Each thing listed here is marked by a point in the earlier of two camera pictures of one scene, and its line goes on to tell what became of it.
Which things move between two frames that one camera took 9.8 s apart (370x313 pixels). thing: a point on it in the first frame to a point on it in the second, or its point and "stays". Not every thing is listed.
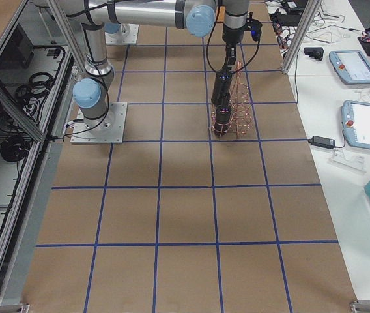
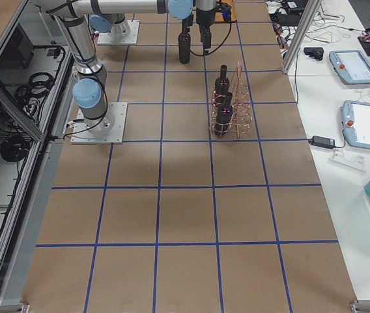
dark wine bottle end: (223, 119) stays
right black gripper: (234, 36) to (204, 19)
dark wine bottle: (221, 94) to (184, 47)
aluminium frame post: (313, 7) stays
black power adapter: (322, 142) stays
